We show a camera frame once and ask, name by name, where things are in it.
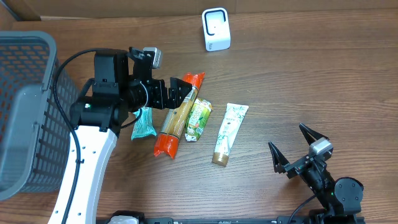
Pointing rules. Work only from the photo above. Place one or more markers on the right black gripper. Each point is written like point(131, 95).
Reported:
point(281, 163)

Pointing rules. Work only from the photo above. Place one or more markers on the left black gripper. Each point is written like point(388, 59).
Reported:
point(175, 99)

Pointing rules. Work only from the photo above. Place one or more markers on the green juice carton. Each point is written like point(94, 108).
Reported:
point(197, 119)

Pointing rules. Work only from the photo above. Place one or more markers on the teal snack packet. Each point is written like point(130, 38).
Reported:
point(143, 127)

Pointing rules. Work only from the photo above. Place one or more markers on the orange spaghetti packet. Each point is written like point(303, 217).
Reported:
point(169, 137)

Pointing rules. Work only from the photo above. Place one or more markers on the white cream tube gold cap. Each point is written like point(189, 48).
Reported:
point(228, 130)

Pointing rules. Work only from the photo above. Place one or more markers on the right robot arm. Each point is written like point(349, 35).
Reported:
point(333, 201)

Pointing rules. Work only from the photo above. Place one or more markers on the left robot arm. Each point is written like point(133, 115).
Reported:
point(122, 84)

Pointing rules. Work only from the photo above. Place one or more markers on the white barcode scanner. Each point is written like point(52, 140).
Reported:
point(216, 29)

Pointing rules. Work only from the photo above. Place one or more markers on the grey plastic basket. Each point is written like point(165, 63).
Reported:
point(34, 137)

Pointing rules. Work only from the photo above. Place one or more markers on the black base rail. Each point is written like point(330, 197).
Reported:
point(168, 220)

